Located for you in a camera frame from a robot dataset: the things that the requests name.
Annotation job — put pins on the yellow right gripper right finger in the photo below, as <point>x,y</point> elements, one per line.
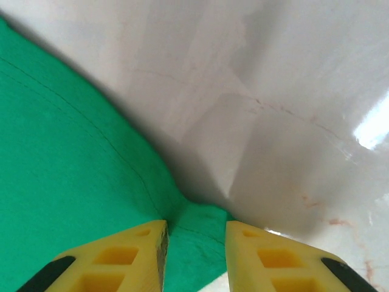
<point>273,261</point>

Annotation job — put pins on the green t-shirt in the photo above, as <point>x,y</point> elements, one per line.
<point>60,152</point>

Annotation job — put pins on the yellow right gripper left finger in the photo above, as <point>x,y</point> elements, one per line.
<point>121,258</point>

